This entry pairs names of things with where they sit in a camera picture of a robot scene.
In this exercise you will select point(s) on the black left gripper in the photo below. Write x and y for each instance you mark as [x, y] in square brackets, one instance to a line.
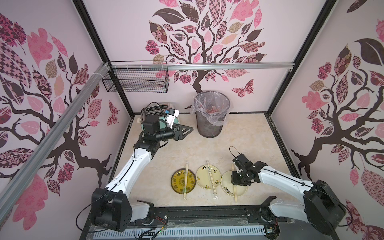
[178, 134]

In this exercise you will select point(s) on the disposable chopsticks red print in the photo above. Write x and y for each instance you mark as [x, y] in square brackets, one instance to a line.
[234, 186]

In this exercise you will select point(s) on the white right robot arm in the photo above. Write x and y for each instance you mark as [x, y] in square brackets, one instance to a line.
[316, 203]

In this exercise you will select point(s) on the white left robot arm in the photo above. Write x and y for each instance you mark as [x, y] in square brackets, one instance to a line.
[110, 207]

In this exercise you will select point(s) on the wrapped chopsticks on green plate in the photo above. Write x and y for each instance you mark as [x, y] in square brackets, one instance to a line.
[185, 182]

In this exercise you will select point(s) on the mint green toaster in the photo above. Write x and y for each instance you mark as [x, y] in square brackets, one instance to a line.
[157, 110]

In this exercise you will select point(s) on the black mesh trash bin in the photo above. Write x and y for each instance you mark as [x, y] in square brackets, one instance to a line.
[206, 129]

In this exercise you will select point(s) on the clear plastic bin liner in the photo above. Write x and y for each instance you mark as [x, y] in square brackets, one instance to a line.
[213, 106]

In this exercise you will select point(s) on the dark green yellow plate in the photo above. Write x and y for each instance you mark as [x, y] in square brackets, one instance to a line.
[177, 181]

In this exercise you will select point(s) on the cream middle plate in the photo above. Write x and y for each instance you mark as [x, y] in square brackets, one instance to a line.
[203, 177]

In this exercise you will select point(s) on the cream plate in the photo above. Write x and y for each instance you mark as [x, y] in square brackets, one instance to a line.
[203, 177]
[228, 187]

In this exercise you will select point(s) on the cream right plate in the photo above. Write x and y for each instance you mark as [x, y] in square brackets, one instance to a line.
[228, 187]

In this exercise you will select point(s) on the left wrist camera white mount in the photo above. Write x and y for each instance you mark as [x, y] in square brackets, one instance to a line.
[173, 115]

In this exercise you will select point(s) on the black wire wall basket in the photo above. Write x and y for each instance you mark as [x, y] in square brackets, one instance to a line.
[137, 77]

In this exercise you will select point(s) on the aluminium frame bar back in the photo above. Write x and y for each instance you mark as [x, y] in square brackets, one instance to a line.
[188, 67]

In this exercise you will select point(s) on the aluminium frame bar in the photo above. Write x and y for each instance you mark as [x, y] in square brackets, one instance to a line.
[188, 67]
[26, 173]

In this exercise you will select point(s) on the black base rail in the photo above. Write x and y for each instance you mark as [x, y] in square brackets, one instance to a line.
[252, 214]

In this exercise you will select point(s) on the white slotted cable duct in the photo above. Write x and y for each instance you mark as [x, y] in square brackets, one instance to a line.
[179, 233]

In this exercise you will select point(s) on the aluminium frame bar left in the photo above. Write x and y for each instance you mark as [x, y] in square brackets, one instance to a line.
[26, 173]

